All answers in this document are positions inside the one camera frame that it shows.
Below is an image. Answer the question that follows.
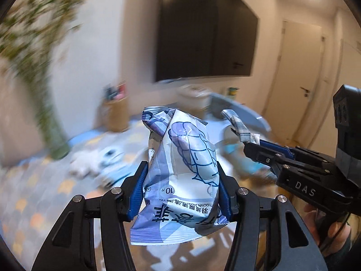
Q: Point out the wall-mounted black television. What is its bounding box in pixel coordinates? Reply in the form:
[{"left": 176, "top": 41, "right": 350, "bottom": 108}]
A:
[{"left": 155, "top": 0, "right": 259, "bottom": 84}]

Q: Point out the white door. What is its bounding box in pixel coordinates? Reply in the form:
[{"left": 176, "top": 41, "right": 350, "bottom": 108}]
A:
[{"left": 264, "top": 19, "right": 326, "bottom": 143}]

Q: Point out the green plant in glass vase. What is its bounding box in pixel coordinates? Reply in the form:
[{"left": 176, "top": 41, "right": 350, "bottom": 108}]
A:
[{"left": 0, "top": 0, "right": 95, "bottom": 160}]

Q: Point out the leaf print tablecloth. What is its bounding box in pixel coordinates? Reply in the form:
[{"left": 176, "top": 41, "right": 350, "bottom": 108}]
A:
[{"left": 0, "top": 119, "right": 282, "bottom": 271}]

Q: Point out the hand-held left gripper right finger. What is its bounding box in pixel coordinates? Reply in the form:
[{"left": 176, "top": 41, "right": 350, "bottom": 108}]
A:
[{"left": 216, "top": 160, "right": 329, "bottom": 271}]

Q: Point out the woven pen holder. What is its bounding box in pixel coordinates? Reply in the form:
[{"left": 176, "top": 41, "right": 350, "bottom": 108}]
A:
[{"left": 102, "top": 96, "right": 130, "bottom": 133}]

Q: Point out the beige box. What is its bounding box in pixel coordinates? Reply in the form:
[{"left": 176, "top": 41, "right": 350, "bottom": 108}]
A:
[{"left": 180, "top": 85, "right": 211, "bottom": 111}]

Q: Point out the light blue folded cloth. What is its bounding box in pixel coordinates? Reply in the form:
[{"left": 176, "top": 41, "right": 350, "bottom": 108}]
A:
[{"left": 224, "top": 143, "right": 273, "bottom": 174}]

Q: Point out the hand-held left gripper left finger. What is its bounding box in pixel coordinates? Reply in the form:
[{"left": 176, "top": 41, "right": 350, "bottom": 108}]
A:
[{"left": 31, "top": 160, "right": 149, "bottom": 271}]

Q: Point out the person's right hand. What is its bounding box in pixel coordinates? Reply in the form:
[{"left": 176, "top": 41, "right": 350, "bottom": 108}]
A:
[{"left": 304, "top": 206, "right": 358, "bottom": 258}]

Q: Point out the grey curved chair back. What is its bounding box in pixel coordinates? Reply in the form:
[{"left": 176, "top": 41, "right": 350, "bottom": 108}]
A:
[{"left": 209, "top": 93, "right": 272, "bottom": 133}]

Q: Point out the blue white wipes packet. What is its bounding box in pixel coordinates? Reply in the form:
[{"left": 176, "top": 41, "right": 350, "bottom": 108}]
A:
[{"left": 130, "top": 106, "right": 230, "bottom": 246}]

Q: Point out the white plush toy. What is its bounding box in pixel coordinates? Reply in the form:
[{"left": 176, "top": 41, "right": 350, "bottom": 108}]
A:
[{"left": 69, "top": 146, "right": 125, "bottom": 179}]

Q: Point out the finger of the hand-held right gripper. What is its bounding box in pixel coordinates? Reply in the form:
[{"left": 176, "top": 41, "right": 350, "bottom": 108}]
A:
[
  {"left": 259, "top": 139, "right": 297, "bottom": 159},
  {"left": 243, "top": 142, "right": 286, "bottom": 175}
]

